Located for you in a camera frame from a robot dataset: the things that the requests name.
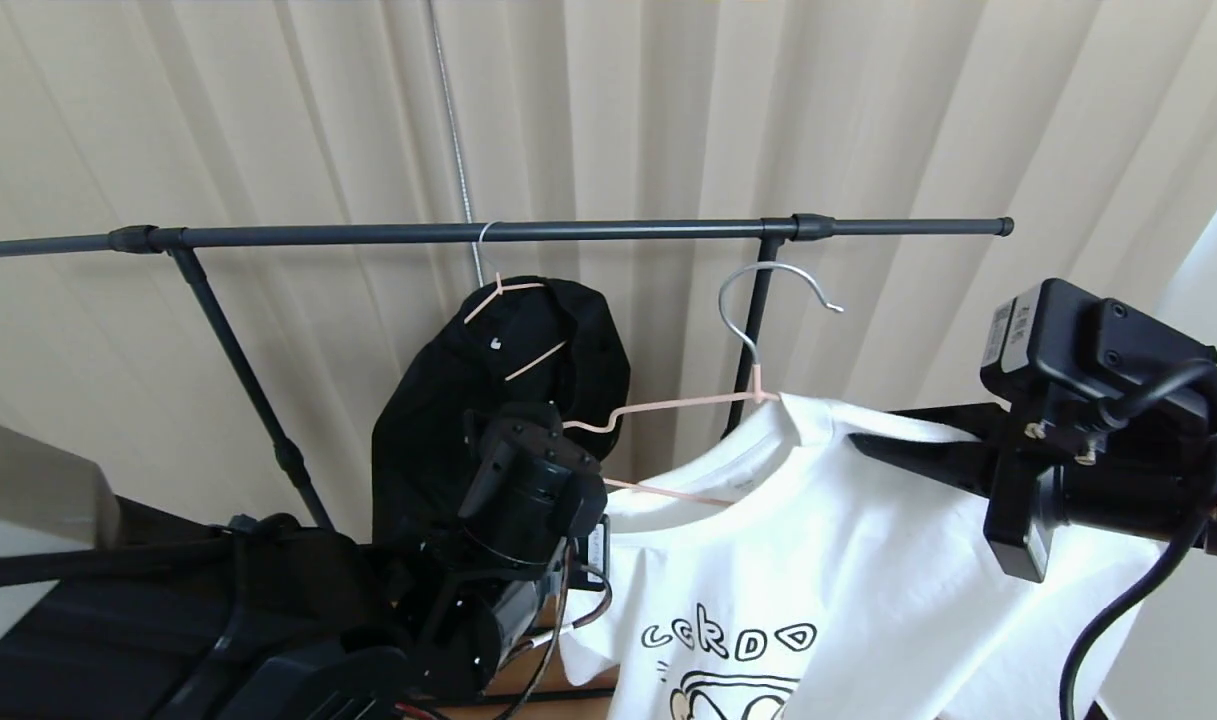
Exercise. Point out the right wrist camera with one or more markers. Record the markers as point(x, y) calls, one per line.
point(1068, 340)

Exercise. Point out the black clothes rack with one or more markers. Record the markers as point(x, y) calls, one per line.
point(368, 234)

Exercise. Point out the beige curtain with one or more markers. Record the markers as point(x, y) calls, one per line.
point(218, 100)

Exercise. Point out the silver curtain wand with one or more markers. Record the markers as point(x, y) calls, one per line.
point(455, 130)

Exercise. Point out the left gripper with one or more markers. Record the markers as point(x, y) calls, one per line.
point(583, 575)

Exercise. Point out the pink clothes hanger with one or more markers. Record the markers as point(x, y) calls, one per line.
point(688, 403)
point(503, 290)

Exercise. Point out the black shorts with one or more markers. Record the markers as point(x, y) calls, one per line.
point(438, 400)

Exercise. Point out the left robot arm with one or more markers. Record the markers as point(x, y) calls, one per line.
point(528, 490)

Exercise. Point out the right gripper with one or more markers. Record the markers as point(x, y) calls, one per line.
point(1118, 500)

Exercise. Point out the white garment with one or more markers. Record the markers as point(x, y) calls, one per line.
point(868, 580)

